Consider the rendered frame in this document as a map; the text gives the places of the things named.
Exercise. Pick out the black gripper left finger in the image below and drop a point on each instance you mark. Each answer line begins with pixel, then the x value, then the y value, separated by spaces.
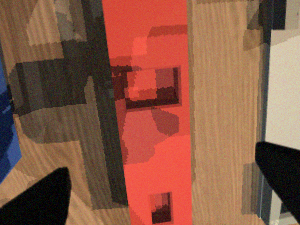
pixel 44 203

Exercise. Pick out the blue rectangular bar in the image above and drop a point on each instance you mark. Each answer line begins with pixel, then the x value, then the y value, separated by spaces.
pixel 10 152

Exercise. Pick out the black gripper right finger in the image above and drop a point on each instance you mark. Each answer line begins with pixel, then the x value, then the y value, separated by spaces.
pixel 281 168

